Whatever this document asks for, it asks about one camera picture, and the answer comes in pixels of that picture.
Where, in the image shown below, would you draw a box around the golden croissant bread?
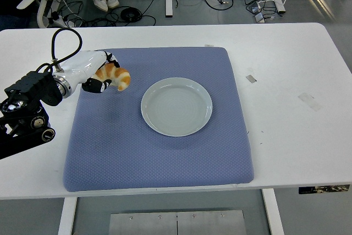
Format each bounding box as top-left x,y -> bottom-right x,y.
91,63 -> 131,92

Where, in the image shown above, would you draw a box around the grey round plate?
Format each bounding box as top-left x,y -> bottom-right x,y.
140,77 -> 213,138

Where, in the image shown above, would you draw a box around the grey metal plate with screws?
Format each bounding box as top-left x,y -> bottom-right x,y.
107,210 -> 248,235

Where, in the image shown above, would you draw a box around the large clear tape strip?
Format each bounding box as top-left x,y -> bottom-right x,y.
298,92 -> 322,112

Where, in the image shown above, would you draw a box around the black cable coil on floor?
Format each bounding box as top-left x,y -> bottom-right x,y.
118,6 -> 144,23

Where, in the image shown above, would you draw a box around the black table control panel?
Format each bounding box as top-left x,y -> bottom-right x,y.
299,184 -> 350,195

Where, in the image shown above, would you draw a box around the blue textured mat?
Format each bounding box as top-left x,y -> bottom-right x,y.
62,46 -> 255,193

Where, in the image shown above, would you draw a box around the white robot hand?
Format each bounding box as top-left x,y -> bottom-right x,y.
53,50 -> 121,94

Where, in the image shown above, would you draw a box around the white table leg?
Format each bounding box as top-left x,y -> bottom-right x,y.
261,188 -> 285,235
57,196 -> 78,235

